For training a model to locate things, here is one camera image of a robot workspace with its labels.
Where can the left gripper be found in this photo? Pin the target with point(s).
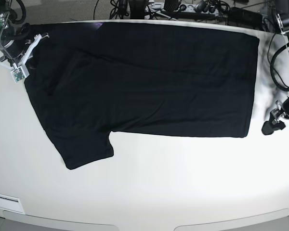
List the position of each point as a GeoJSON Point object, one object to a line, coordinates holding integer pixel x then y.
{"type": "Point", "coordinates": [275, 122]}

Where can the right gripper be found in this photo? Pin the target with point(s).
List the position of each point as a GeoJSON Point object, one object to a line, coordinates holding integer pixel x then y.
{"type": "Point", "coordinates": [19, 51]}

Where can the black T-shirt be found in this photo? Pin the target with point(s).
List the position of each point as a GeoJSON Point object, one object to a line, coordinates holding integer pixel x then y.
{"type": "Point", "coordinates": [94, 79]}

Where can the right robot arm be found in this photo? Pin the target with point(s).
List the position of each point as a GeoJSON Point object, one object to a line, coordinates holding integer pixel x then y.
{"type": "Point", "coordinates": [12, 28]}

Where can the black box device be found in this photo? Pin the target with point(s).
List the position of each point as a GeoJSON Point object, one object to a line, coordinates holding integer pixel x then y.
{"type": "Point", "coordinates": [240, 16]}

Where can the white label sticker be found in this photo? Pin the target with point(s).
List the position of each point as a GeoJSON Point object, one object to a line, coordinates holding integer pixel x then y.
{"type": "Point", "coordinates": [11, 204]}

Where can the white power strip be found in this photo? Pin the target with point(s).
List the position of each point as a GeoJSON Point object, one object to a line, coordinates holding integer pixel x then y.
{"type": "Point", "coordinates": [198, 8]}

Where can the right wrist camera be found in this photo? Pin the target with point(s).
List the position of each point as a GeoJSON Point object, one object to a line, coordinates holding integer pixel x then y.
{"type": "Point", "coordinates": [19, 74]}

